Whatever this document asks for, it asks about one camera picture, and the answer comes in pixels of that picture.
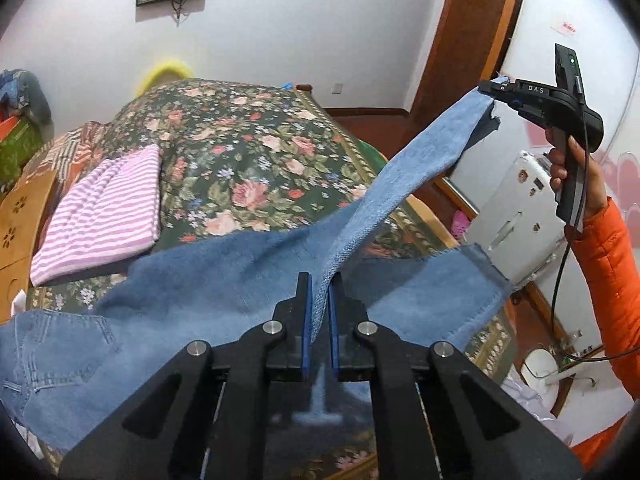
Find floral bedspread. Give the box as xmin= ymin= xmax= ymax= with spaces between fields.
xmin=25 ymin=79 xmax=518 ymax=480

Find pink striped folded cloth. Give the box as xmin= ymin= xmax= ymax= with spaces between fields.
xmin=30 ymin=144 xmax=163 ymax=286

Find wooden headboard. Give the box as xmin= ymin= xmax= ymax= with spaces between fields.
xmin=0 ymin=170 xmax=58 ymax=325

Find person's right forearm orange sleeve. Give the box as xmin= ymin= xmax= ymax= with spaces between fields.
xmin=565 ymin=197 xmax=640 ymax=403

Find blue denim pants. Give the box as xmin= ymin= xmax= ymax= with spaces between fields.
xmin=0 ymin=76 xmax=516 ymax=453

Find person's orange jacket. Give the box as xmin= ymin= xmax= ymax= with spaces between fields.
xmin=570 ymin=417 xmax=627 ymax=472

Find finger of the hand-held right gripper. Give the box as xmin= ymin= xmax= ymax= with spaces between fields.
xmin=478 ymin=78 xmax=521 ymax=99

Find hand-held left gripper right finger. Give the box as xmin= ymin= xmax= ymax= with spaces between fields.
xmin=327 ymin=271 xmax=586 ymax=480

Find orange patterned quilt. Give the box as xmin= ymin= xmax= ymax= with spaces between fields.
xmin=22 ymin=120 xmax=107 ymax=198

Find wooden door frame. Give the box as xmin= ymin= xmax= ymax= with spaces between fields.
xmin=405 ymin=0 xmax=531 ymax=126

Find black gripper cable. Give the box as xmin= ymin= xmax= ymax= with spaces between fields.
xmin=554 ymin=74 xmax=608 ymax=362

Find pile of clothes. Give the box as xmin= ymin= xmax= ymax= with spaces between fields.
xmin=0 ymin=69 xmax=54 ymax=126

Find yellow round object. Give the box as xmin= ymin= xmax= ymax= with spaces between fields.
xmin=137 ymin=59 xmax=193 ymax=96

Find person's right hand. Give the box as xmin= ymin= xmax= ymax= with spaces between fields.
xmin=545 ymin=127 xmax=609 ymax=217

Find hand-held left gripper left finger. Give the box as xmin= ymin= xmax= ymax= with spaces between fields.
xmin=59 ymin=272 xmax=315 ymax=480

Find pink slipper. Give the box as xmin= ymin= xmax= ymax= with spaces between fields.
xmin=450 ymin=210 xmax=472 ymax=240

